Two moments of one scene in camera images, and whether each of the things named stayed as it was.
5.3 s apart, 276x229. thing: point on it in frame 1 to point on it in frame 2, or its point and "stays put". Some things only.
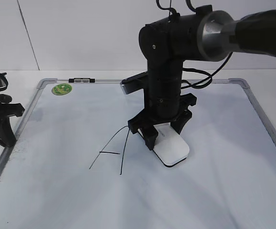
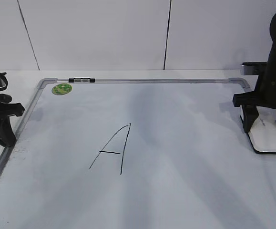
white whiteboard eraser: x=170 y=147 to x=266 y=136
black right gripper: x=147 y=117 to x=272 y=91
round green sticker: x=61 y=89 stays put
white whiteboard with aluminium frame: x=77 y=164 stays put
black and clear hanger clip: x=82 y=79 stays put
